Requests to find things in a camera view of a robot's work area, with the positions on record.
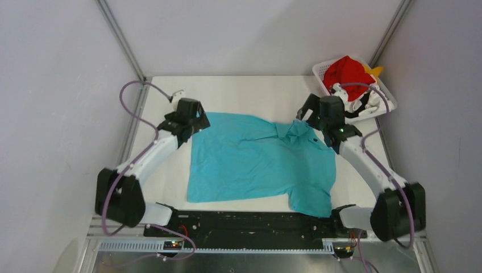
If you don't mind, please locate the teal t shirt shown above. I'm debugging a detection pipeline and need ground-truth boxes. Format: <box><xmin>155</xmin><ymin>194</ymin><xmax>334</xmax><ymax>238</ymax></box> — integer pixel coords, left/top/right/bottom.
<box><xmin>187</xmin><ymin>112</ymin><xmax>336</xmax><ymax>217</ymax></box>

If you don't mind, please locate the controller board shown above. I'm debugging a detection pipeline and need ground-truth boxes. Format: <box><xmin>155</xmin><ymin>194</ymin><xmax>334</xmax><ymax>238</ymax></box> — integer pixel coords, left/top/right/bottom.
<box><xmin>333</xmin><ymin>246</ymin><xmax>356</xmax><ymax>261</ymax></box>
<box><xmin>162</xmin><ymin>240</ymin><xmax>184</xmax><ymax>251</ymax></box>

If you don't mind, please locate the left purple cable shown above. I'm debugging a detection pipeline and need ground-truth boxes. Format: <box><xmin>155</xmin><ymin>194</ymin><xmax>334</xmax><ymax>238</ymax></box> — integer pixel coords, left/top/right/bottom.
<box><xmin>101</xmin><ymin>80</ymin><xmax>197</xmax><ymax>262</ymax></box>

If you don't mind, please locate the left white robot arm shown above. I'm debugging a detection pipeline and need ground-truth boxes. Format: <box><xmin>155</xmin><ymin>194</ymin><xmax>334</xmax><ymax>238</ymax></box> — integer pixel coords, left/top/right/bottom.
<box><xmin>95</xmin><ymin>98</ymin><xmax>210</xmax><ymax>237</ymax></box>

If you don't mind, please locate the right controller board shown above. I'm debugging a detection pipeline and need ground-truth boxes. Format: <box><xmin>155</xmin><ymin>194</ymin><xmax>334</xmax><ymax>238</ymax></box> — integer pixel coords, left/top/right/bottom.
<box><xmin>333</xmin><ymin>246</ymin><xmax>356</xmax><ymax>261</ymax></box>

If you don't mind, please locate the red t shirt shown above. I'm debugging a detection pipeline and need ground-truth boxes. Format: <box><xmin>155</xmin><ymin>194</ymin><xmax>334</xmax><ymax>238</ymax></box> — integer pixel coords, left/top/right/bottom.
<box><xmin>322</xmin><ymin>56</ymin><xmax>376</xmax><ymax>102</ymax></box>

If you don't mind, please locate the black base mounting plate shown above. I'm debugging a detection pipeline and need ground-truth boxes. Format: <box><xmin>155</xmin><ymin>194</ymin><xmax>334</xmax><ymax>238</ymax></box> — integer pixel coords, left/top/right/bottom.
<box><xmin>167</xmin><ymin>210</ymin><xmax>356</xmax><ymax>250</ymax></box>

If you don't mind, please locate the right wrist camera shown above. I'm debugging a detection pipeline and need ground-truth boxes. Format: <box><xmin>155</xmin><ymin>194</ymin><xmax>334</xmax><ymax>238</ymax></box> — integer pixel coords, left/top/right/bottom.
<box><xmin>330</xmin><ymin>83</ymin><xmax>348</xmax><ymax>106</ymax></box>

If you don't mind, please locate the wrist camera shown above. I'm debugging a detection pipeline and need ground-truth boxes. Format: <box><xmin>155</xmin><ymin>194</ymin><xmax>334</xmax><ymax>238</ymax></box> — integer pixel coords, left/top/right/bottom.
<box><xmin>170</xmin><ymin>89</ymin><xmax>186</xmax><ymax>111</ymax></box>
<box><xmin>330</xmin><ymin>83</ymin><xmax>348</xmax><ymax>106</ymax></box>

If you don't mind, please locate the yellow t shirt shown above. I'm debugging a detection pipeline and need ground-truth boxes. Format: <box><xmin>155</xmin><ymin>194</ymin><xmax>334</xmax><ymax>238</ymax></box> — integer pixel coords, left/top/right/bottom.
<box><xmin>363</xmin><ymin>65</ymin><xmax>384</xmax><ymax>81</ymax></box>

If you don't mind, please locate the purple cable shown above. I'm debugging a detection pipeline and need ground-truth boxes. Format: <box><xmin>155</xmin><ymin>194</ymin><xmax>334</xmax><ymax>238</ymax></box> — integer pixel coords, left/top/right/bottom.
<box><xmin>330</xmin><ymin>82</ymin><xmax>415</xmax><ymax>250</ymax></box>
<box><xmin>101</xmin><ymin>80</ymin><xmax>197</xmax><ymax>262</ymax></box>

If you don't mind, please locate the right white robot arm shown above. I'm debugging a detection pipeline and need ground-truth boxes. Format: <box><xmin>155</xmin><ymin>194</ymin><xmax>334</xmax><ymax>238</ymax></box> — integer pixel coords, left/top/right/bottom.
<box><xmin>296</xmin><ymin>94</ymin><xmax>426</xmax><ymax>249</ymax></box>

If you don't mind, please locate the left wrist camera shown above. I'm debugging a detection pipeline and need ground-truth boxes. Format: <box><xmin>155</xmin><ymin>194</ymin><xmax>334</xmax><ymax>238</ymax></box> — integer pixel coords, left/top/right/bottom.
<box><xmin>170</xmin><ymin>89</ymin><xmax>186</xmax><ymax>111</ymax></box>

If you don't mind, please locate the left controller board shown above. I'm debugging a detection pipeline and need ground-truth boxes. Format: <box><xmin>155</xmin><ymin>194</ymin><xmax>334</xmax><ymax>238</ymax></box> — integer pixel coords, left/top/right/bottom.
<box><xmin>162</xmin><ymin>240</ymin><xmax>184</xmax><ymax>251</ymax></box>

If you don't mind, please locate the white slotted cable duct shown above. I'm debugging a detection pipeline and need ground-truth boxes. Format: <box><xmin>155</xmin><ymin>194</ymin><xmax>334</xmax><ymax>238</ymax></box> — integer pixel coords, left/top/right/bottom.
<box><xmin>98</xmin><ymin>241</ymin><xmax>336</xmax><ymax>255</ymax></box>

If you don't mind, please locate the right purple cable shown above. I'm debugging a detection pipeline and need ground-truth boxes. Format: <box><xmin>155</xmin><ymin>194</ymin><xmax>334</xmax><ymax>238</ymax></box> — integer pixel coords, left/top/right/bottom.
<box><xmin>330</xmin><ymin>82</ymin><xmax>415</xmax><ymax>250</ymax></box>

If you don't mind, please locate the white plastic laundry basket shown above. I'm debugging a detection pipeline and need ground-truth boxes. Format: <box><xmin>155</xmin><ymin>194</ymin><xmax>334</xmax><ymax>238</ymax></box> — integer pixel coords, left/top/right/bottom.
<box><xmin>312</xmin><ymin>55</ymin><xmax>397</xmax><ymax>123</ymax></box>

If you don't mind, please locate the white and black t shirt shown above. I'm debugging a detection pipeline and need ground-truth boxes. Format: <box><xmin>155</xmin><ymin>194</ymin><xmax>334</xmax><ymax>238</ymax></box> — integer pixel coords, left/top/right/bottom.
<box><xmin>341</xmin><ymin>82</ymin><xmax>396</xmax><ymax>121</ymax></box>

